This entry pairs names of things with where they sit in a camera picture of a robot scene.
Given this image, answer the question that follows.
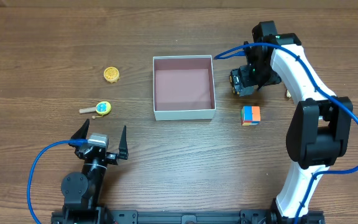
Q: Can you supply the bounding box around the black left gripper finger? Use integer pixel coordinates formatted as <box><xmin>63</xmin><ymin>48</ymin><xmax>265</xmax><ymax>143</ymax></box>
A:
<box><xmin>118</xmin><ymin>126</ymin><xmax>129</xmax><ymax>160</ymax></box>
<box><xmin>71</xmin><ymin>119</ymin><xmax>90</xmax><ymax>139</ymax></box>

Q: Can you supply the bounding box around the yellow grey toy truck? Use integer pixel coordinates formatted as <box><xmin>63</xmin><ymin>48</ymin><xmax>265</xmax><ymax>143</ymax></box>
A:
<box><xmin>229</xmin><ymin>68</ymin><xmax>255</xmax><ymax>97</ymax></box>

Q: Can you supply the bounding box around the colourful puzzle cube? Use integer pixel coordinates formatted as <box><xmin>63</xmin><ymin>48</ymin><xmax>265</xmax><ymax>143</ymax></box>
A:
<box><xmin>241</xmin><ymin>106</ymin><xmax>261</xmax><ymax>126</ymax></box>

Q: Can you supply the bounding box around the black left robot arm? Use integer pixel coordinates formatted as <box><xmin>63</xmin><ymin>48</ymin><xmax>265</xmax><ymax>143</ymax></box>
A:
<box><xmin>51</xmin><ymin>119</ymin><xmax>129</xmax><ymax>224</ymax></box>

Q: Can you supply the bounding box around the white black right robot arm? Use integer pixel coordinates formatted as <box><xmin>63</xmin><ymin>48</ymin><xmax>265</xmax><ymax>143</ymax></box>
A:
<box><xmin>231</xmin><ymin>21</ymin><xmax>351</xmax><ymax>223</ymax></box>

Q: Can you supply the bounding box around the yellow blue rattle drum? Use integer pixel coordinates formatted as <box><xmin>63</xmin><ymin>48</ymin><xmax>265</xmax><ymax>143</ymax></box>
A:
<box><xmin>79</xmin><ymin>101</ymin><xmax>112</xmax><ymax>119</ymax></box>

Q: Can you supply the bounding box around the yellow round toy disc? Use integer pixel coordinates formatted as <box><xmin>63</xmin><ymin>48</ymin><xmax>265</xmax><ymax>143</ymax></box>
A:
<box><xmin>103</xmin><ymin>67</ymin><xmax>120</xmax><ymax>83</ymax></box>

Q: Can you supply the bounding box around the white box pink interior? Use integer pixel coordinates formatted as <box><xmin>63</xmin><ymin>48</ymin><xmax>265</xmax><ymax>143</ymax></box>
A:
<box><xmin>153</xmin><ymin>55</ymin><xmax>216</xmax><ymax>121</ymax></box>

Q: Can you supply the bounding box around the blue left cable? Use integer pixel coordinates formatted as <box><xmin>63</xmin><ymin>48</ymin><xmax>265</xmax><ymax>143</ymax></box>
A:
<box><xmin>27</xmin><ymin>139</ymin><xmax>89</xmax><ymax>224</ymax></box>

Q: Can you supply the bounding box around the blue cable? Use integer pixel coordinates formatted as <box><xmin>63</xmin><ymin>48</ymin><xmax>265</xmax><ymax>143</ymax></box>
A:
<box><xmin>27</xmin><ymin>139</ymin><xmax>89</xmax><ymax>224</ymax></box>
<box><xmin>213</xmin><ymin>42</ymin><xmax>358</xmax><ymax>224</ymax></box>

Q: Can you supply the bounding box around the blue right cable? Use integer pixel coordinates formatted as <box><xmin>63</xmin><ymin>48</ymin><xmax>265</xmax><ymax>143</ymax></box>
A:
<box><xmin>213</xmin><ymin>42</ymin><xmax>358</xmax><ymax>224</ymax></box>

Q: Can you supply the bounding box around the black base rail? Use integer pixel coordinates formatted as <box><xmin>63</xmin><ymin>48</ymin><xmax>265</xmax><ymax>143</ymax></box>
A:
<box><xmin>50</xmin><ymin>209</ymin><xmax>326</xmax><ymax>224</ymax></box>

